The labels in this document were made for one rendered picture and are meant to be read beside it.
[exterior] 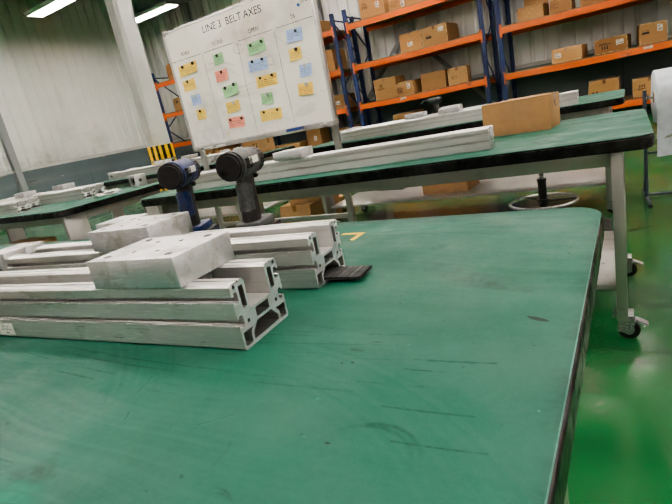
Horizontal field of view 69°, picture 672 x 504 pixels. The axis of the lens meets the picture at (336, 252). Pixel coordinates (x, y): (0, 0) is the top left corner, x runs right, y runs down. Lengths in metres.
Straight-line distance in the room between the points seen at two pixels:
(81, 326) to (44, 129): 13.30
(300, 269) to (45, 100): 13.62
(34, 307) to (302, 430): 0.56
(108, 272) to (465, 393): 0.48
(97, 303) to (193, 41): 3.82
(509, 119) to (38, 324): 2.08
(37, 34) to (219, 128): 10.67
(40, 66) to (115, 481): 14.11
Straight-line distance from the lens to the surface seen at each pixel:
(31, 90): 14.17
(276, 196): 2.45
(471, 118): 3.89
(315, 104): 3.77
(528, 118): 2.44
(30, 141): 13.89
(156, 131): 9.21
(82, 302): 0.80
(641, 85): 9.86
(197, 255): 0.64
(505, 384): 0.46
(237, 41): 4.16
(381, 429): 0.42
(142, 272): 0.66
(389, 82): 10.87
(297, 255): 0.75
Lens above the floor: 1.03
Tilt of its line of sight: 16 degrees down
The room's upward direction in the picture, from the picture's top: 12 degrees counter-clockwise
